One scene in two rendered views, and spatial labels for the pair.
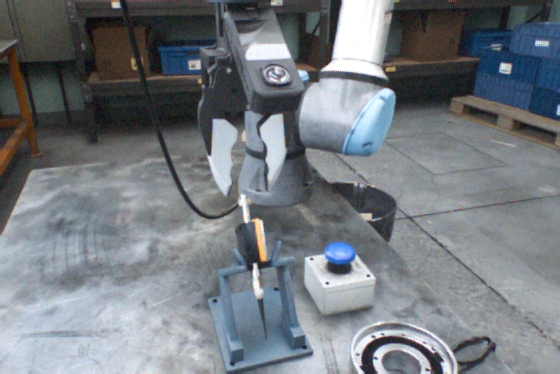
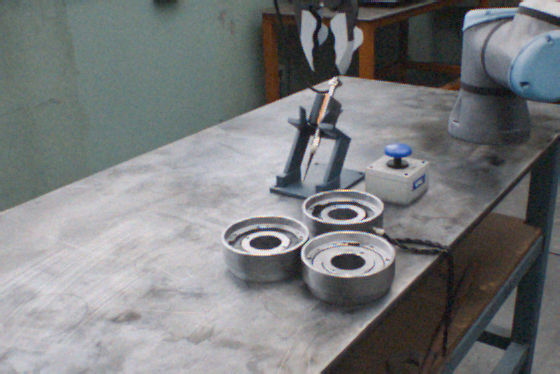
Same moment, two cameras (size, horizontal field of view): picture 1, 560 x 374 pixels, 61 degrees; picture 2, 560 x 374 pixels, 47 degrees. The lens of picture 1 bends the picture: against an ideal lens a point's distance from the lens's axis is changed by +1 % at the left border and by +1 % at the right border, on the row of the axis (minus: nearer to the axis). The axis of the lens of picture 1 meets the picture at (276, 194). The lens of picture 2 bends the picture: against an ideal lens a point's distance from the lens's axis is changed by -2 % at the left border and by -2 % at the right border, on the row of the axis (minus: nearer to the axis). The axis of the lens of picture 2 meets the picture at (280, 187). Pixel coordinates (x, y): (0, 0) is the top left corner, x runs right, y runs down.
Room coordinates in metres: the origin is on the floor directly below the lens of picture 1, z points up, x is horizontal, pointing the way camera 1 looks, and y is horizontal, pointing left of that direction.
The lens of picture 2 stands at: (-0.16, -0.70, 1.20)
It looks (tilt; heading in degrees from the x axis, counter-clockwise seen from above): 23 degrees down; 54
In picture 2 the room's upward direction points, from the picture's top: 3 degrees counter-clockwise
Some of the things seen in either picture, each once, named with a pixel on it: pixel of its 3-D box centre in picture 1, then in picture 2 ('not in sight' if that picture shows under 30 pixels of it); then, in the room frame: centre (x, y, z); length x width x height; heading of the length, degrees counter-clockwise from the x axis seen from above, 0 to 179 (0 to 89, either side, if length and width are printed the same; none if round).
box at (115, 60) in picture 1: (121, 50); not in sight; (3.72, 1.19, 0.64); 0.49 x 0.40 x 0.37; 112
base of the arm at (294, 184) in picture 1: (275, 166); (491, 106); (0.85, 0.00, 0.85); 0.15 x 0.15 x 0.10
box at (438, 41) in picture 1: (429, 33); not in sight; (4.51, -1.40, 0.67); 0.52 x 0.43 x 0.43; 107
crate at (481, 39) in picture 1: (485, 42); not in sight; (4.70, -2.00, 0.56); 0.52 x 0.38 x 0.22; 104
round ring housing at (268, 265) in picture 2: not in sight; (265, 248); (0.24, -0.13, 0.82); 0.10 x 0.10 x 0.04
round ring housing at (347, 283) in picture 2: not in sight; (348, 268); (0.28, -0.22, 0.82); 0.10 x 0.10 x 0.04
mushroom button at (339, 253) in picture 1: (339, 264); (397, 161); (0.51, -0.08, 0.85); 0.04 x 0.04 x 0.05
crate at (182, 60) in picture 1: (192, 57); not in sight; (3.90, 0.68, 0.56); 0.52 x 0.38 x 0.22; 104
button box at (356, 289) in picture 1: (336, 277); (399, 176); (0.52, -0.08, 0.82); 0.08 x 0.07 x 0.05; 17
